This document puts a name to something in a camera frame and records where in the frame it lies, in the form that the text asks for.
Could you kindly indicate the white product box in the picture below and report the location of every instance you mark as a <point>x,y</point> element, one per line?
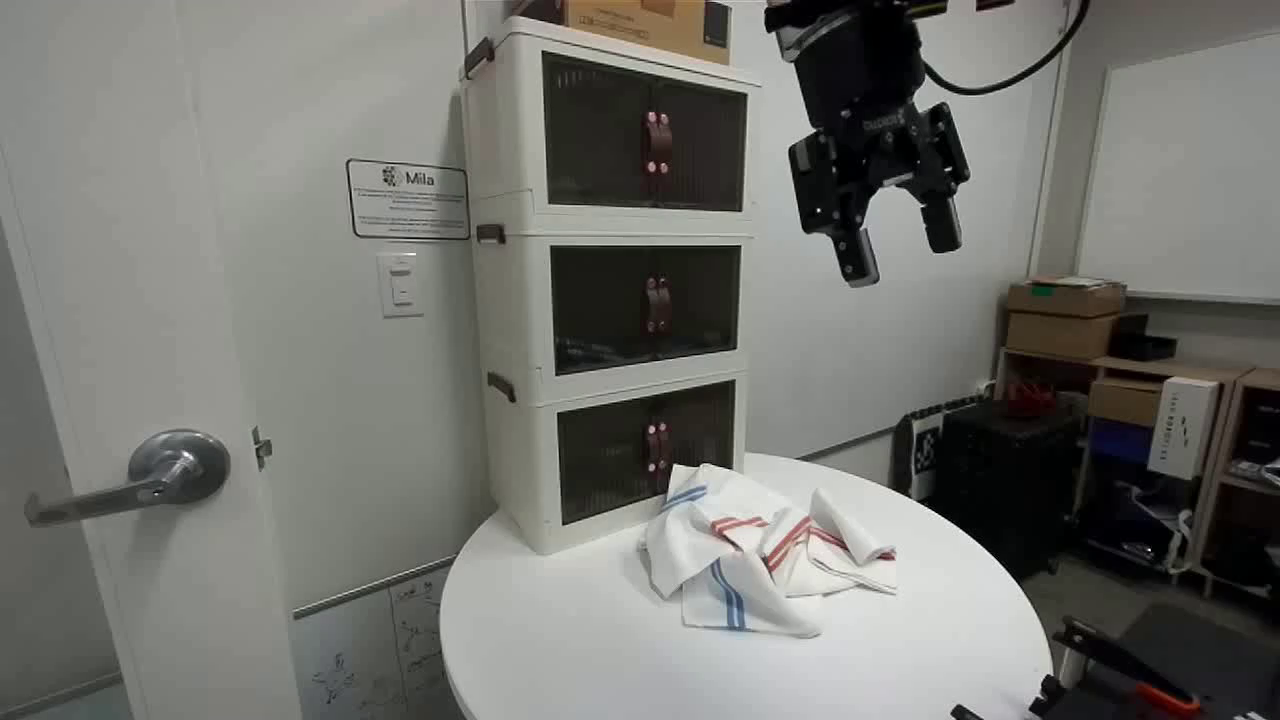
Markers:
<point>1184,426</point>

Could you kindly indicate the dark grey chair seat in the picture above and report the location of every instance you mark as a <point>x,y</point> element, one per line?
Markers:
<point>1201,655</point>

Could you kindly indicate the white towel blue stripes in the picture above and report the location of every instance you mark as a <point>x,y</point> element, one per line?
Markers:
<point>693,546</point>

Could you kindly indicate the white towel red stripes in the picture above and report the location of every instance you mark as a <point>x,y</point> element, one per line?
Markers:
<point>835,546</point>

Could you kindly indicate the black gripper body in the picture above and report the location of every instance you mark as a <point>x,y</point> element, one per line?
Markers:
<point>860,72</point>

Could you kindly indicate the small cardboard box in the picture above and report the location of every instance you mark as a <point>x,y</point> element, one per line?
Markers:
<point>1123,400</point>

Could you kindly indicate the white light switch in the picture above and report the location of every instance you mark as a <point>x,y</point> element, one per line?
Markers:
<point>400,284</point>

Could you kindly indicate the black device on shelf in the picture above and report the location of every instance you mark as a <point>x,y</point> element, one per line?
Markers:
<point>1143,338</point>

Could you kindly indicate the plain cardboard box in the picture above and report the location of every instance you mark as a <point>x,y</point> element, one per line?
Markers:
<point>1056,335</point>

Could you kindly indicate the blue item in shelf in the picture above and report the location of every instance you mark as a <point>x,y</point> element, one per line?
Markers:
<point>1116,446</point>

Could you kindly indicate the metal door latch plate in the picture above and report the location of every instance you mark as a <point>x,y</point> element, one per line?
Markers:
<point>260,451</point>

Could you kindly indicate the black framed panel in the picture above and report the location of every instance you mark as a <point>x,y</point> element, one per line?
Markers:
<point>920,446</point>

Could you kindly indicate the white room door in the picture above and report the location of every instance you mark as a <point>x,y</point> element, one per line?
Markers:
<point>132,267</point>

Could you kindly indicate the red and black tool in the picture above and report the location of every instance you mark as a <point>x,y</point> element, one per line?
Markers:
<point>1135,680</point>

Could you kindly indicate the flat cardboard box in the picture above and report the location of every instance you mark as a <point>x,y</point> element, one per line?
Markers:
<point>1064,299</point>

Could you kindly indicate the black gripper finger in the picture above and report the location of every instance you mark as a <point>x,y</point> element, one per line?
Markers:
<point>942,173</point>
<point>840,201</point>

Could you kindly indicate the black crate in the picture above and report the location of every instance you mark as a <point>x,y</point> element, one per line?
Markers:
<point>1007,481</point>

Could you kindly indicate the brown cabinet side latch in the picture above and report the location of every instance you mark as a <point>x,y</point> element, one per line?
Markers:
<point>500,384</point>
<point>478,59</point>
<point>488,232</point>

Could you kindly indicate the wooden shelf unit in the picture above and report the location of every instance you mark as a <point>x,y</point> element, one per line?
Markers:
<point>1184,364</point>

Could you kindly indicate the white plastic cabinet section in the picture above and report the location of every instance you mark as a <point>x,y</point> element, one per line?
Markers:
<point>525,465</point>
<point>519,304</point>
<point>512,144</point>

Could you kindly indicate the white wall board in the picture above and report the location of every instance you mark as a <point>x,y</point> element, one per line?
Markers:
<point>1184,173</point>

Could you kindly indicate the white wall sign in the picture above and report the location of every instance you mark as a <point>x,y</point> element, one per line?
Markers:
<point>406,201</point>

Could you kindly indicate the cardboard box with dark label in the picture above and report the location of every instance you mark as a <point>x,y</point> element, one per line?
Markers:
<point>624,23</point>

